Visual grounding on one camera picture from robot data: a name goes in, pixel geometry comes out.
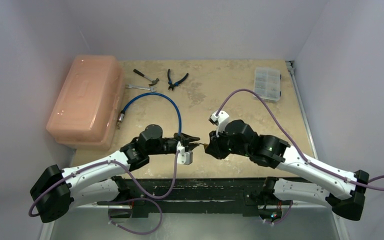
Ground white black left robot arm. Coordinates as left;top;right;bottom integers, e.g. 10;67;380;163
28;124;200;223

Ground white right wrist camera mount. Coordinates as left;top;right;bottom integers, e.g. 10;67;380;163
209;110;230;134

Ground black claw hammer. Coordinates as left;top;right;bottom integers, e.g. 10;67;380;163
133;69;160;87

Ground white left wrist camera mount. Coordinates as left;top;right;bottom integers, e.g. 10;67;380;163
175;142;193;165

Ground blue cable lock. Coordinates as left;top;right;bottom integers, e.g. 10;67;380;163
118;92;183;135

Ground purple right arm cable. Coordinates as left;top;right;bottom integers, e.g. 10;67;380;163
215;88;384;192

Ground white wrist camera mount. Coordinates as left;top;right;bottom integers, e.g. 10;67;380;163
175;142;193;165
209;110;230;134

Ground blue handled pliers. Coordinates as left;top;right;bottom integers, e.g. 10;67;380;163
166;68;190;91

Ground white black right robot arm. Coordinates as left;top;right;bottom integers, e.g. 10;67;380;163
204;120;369;221

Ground clear plastic organizer box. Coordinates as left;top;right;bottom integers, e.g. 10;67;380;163
253;67;282;103

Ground silver open-end wrench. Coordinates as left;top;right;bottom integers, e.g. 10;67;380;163
125;84;156;93

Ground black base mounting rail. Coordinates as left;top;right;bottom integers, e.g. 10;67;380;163
97;177;291;218

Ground pink translucent storage bin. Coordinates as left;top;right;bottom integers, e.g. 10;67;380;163
46;55;125;151

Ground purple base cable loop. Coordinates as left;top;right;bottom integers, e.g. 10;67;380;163
107;195;165;236

